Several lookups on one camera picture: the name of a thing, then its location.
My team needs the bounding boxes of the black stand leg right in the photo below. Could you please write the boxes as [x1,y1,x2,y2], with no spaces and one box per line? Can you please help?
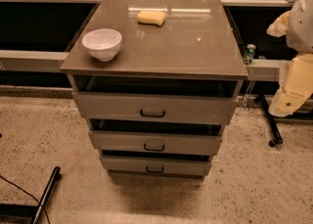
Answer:
[258,93,283,148]

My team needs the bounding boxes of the grey bottom drawer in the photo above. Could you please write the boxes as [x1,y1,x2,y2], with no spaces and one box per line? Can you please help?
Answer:
[100,156,210,176]

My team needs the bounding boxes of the black stand leg left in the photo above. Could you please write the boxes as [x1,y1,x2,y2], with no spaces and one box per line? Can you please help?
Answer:
[30,166,62,224]

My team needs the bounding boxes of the grey top drawer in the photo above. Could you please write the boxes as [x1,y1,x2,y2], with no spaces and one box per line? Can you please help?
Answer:
[72,92,237,125]

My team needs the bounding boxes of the green bottle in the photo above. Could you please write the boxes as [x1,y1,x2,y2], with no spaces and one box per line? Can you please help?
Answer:
[246,44,256,65]

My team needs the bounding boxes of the grey drawer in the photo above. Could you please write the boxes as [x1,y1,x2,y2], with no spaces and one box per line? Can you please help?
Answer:
[88,130,221,156]
[72,92,237,125]
[100,156,210,176]

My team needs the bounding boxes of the yellow sponge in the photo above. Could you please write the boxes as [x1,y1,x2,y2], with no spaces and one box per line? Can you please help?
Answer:
[137,11,166,26]

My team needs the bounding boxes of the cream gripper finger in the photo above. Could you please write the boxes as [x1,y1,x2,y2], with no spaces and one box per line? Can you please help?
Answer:
[266,11,290,37]
[268,91,305,117]

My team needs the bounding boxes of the grey drawer cabinet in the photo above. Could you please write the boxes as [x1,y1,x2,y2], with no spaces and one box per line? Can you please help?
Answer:
[64,6,247,179]

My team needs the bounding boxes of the black stand leg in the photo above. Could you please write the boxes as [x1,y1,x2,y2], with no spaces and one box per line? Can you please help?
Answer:
[30,166,62,224]
[258,93,283,148]

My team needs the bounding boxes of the white bowl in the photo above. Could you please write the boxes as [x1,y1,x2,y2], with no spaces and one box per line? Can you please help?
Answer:
[82,28,122,61]

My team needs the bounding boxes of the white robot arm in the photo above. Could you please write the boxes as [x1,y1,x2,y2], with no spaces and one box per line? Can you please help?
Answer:
[267,0,313,117]

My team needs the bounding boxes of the black cable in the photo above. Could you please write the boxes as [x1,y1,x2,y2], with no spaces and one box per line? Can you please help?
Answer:
[0,174,52,224]

